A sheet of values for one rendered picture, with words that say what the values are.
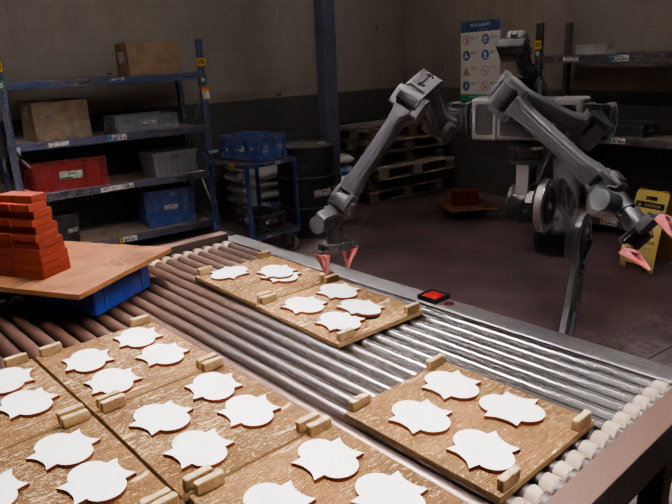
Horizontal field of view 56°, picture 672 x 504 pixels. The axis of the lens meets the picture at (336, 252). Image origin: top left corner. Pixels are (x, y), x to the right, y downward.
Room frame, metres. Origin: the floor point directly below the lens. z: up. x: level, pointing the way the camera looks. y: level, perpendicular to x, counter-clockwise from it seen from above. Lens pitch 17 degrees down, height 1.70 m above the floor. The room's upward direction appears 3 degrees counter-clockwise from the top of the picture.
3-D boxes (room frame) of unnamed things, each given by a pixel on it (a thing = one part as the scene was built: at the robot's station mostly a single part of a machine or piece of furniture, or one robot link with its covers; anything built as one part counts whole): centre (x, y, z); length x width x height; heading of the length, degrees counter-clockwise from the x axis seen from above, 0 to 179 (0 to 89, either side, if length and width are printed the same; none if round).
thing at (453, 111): (2.41, -0.46, 1.45); 0.09 x 0.08 x 0.12; 55
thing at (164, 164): (6.39, 1.63, 0.76); 0.50 x 0.36 x 0.24; 131
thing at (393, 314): (1.89, 0.00, 0.93); 0.41 x 0.35 x 0.02; 39
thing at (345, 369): (1.76, 0.20, 0.90); 1.95 x 0.05 x 0.05; 42
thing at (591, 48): (6.15, -2.48, 1.64); 0.32 x 0.22 x 0.10; 35
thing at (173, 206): (6.39, 1.72, 0.32); 0.50 x 0.41 x 0.37; 121
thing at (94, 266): (2.15, 0.94, 1.03); 0.50 x 0.50 x 0.02; 70
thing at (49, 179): (5.86, 2.46, 0.78); 0.66 x 0.45 x 0.28; 125
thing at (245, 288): (2.22, 0.27, 0.93); 0.41 x 0.35 x 0.02; 40
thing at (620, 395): (1.99, -0.07, 0.90); 1.95 x 0.05 x 0.05; 42
